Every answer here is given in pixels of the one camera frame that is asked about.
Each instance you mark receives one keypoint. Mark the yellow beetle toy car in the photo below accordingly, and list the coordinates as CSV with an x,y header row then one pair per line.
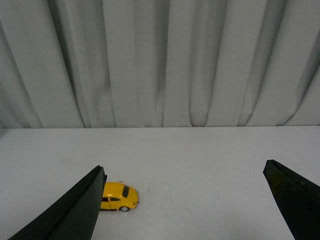
x,y
119,197

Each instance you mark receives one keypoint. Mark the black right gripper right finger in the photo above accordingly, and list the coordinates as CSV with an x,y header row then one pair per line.
x,y
297,198

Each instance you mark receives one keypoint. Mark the grey pleated curtain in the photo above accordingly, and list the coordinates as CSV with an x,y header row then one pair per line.
x,y
159,63

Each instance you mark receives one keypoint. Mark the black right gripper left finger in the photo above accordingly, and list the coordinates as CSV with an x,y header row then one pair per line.
x,y
73,216

